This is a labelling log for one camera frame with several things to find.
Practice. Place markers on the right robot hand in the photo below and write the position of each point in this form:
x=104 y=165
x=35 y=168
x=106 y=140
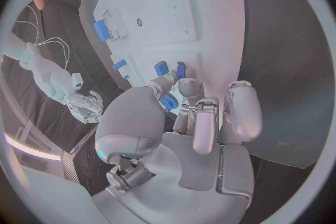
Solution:
x=86 y=106

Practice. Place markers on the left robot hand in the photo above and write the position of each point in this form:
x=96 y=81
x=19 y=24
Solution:
x=183 y=175

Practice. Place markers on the blue gear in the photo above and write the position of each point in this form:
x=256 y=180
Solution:
x=169 y=102

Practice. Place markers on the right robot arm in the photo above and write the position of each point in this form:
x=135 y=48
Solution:
x=44 y=68

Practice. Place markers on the white task board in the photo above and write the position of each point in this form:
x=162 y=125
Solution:
x=162 y=7

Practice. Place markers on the small blue peg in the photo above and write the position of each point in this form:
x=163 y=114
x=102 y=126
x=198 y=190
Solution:
x=126 y=77

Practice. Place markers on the large blue cylinder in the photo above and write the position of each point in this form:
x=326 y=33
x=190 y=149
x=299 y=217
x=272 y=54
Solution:
x=101 y=30

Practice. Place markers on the blue block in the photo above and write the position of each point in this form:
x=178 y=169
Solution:
x=161 y=68
x=180 y=70

